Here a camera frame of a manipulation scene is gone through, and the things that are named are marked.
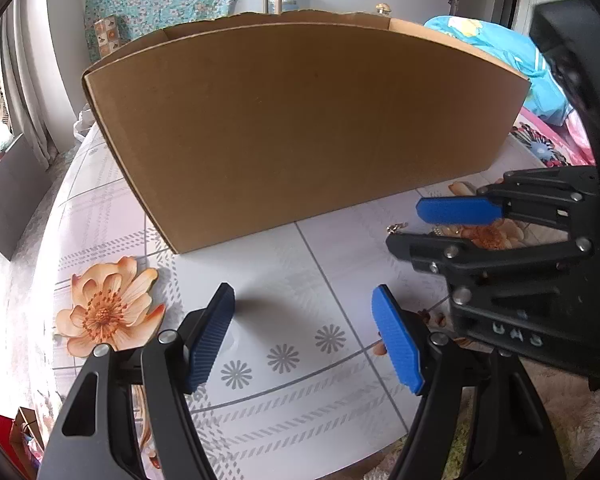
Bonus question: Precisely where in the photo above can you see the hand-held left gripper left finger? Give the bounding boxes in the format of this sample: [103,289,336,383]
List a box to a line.
[36,282,237,480]

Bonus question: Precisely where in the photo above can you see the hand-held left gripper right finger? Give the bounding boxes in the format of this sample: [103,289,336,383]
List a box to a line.
[371,285,556,480]

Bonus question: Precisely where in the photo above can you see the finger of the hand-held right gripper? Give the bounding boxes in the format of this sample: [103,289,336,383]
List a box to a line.
[416,166,600,241]
[386,232,592,301]

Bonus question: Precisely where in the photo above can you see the brown cardboard box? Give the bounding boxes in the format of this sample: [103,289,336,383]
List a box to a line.
[81,9,532,255]

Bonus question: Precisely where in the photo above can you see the white fluffy robe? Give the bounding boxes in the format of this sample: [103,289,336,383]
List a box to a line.
[525,360,600,480]

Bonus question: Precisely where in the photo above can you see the pink floral blanket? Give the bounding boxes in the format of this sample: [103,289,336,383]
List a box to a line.
[510,110,598,168]

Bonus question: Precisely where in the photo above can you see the blue printed quilt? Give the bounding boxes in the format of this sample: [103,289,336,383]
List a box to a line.
[424,16,576,126]

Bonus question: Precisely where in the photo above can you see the dark grey panel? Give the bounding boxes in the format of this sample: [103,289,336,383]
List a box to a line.
[0,132,48,261]

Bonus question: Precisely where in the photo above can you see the white plastic bag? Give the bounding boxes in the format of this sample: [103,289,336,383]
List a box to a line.
[72,102,98,141]

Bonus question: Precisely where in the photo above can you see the grey curtain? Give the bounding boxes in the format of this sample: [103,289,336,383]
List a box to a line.
[0,0,56,166]

